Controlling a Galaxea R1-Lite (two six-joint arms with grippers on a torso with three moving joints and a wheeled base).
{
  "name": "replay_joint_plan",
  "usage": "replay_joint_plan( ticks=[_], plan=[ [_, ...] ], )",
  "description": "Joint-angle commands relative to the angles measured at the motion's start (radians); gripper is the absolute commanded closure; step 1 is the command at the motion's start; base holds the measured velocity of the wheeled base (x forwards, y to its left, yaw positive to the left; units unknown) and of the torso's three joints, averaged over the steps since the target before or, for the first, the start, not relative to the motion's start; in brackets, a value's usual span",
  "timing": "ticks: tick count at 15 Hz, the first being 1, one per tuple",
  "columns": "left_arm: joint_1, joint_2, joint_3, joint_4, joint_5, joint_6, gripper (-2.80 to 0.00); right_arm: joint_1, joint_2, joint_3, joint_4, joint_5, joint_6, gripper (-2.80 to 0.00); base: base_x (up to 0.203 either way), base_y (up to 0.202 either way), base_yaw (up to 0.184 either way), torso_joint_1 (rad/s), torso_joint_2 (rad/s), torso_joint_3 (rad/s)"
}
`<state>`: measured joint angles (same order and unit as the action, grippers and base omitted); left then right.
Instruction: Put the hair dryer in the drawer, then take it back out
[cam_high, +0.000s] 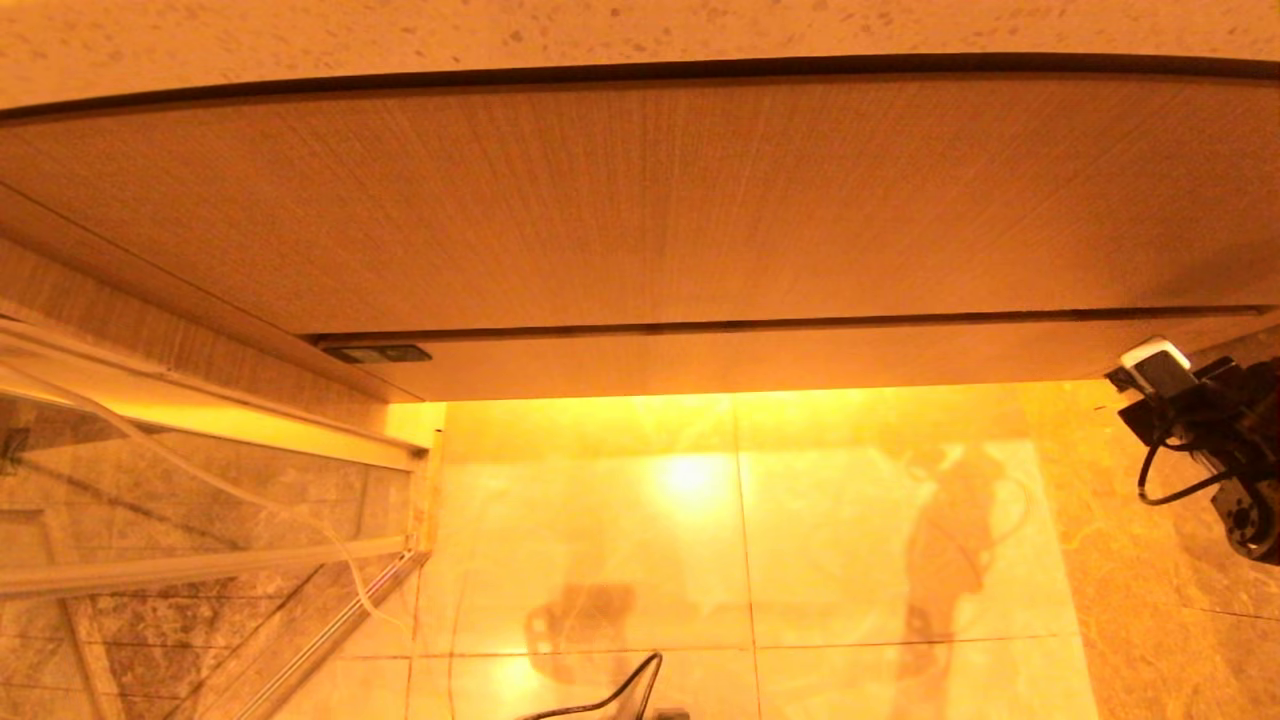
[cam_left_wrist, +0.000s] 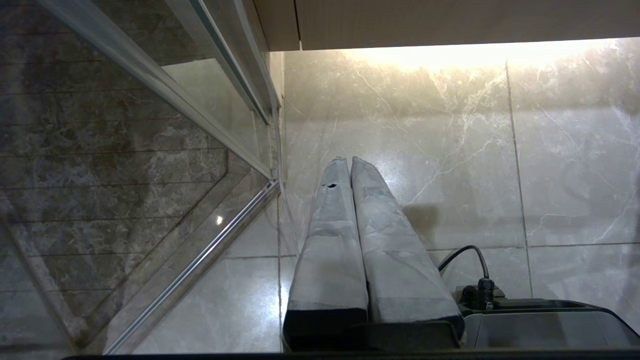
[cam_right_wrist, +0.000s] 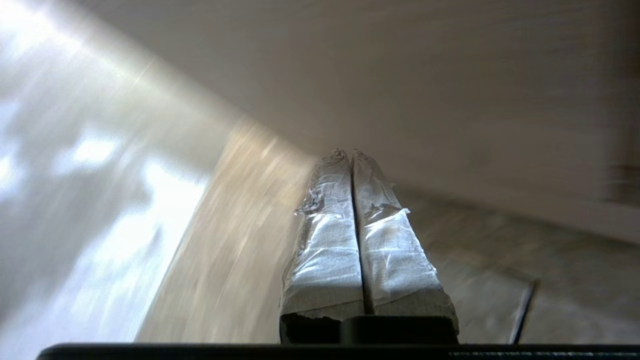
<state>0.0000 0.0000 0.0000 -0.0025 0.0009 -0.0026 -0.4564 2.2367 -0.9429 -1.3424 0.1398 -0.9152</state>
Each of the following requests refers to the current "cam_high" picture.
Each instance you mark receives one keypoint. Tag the wooden vanity cabinet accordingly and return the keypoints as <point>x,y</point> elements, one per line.
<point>640,200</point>

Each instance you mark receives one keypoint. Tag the wooden drawer with cutout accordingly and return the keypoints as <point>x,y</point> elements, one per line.
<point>750,365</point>

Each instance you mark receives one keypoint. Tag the small black sensor switch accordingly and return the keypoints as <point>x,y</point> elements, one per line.
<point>380,353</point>

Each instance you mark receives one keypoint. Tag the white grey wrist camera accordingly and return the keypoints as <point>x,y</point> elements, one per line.
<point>1158,365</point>

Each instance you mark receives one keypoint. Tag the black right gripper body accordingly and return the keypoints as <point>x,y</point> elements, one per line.
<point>1175,415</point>

